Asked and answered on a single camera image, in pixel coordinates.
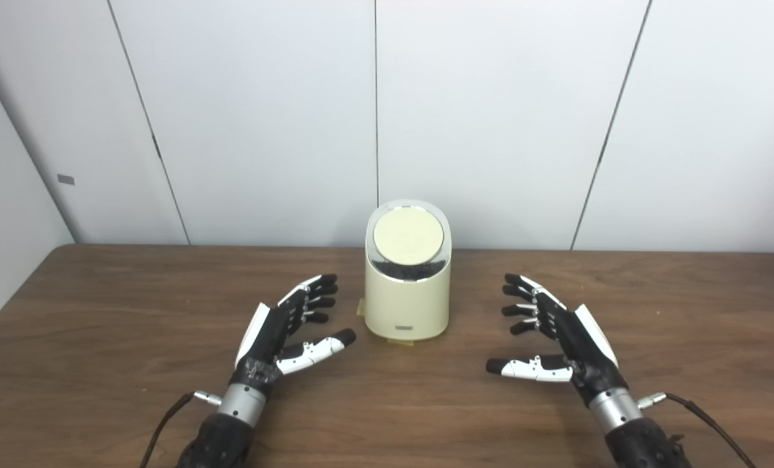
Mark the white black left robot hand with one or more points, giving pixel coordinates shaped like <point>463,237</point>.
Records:
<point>266,335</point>

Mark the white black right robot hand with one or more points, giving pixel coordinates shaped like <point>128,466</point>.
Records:
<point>585,344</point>

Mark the cream-colored round bin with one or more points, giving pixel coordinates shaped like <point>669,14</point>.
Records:
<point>407,302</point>

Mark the cream round bin lid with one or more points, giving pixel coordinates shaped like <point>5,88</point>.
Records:
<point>407,235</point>

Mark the yellow tape piece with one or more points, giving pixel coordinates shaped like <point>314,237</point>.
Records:
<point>361,308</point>
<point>401,340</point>

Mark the small grey wall tag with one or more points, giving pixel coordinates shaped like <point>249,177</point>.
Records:
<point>66,179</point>

